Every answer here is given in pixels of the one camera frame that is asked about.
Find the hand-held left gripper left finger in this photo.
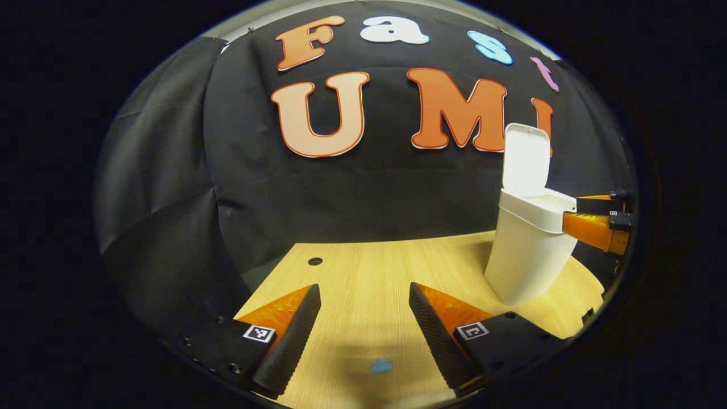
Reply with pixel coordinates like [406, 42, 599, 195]
[170, 283, 323, 399]

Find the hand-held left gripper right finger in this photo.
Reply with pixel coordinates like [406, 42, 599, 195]
[408, 282, 570, 398]

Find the white desktop garbage bin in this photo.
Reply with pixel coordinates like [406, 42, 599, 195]
[484, 123, 579, 307]

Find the wooden desktop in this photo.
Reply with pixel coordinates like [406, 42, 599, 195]
[233, 230, 606, 409]

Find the black backdrop cloth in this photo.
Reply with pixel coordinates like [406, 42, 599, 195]
[94, 0, 638, 344]

